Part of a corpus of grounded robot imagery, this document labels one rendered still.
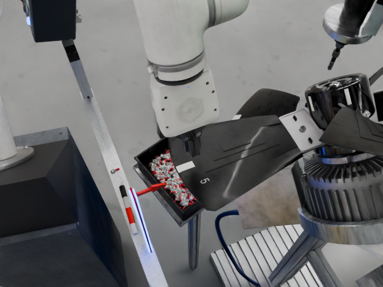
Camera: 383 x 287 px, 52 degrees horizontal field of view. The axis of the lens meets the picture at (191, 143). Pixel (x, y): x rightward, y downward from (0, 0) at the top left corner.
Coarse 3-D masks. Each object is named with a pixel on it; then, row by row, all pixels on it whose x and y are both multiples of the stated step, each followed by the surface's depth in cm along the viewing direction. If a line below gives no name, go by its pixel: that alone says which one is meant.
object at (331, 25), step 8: (336, 8) 54; (376, 8) 48; (328, 16) 53; (336, 16) 53; (368, 16) 53; (376, 16) 49; (328, 24) 52; (336, 24) 52; (368, 24) 50; (376, 24) 50; (328, 32) 53; (336, 32) 52; (344, 32) 51; (352, 32) 51; (360, 32) 51; (368, 32) 51; (376, 32) 50; (344, 40) 52; (352, 40) 51; (360, 40) 51
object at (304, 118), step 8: (296, 112) 78; (304, 112) 78; (280, 120) 77; (288, 120) 77; (296, 120) 77; (304, 120) 77; (312, 120) 77; (288, 128) 76; (296, 128) 76; (312, 128) 76; (296, 136) 75; (304, 136) 75; (312, 136) 75; (320, 136) 75; (304, 144) 74; (312, 144) 74; (320, 144) 74; (304, 152) 73
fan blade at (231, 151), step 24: (240, 120) 78; (264, 120) 77; (168, 144) 78; (216, 144) 74; (240, 144) 73; (264, 144) 73; (288, 144) 74; (192, 168) 71; (216, 168) 70; (240, 168) 70; (264, 168) 70; (192, 192) 67; (216, 192) 66; (240, 192) 67
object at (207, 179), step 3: (204, 177) 69; (207, 177) 69; (210, 177) 69; (198, 180) 68; (201, 180) 68; (204, 180) 68; (207, 180) 68; (210, 180) 68; (213, 180) 68; (198, 183) 68; (201, 183) 68; (204, 183) 68; (207, 183) 68; (201, 186) 67
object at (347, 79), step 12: (324, 84) 79; (348, 84) 71; (360, 84) 72; (312, 96) 75; (324, 96) 73; (336, 96) 72; (360, 96) 72; (324, 108) 74; (360, 108) 72; (372, 108) 74; (324, 120) 75
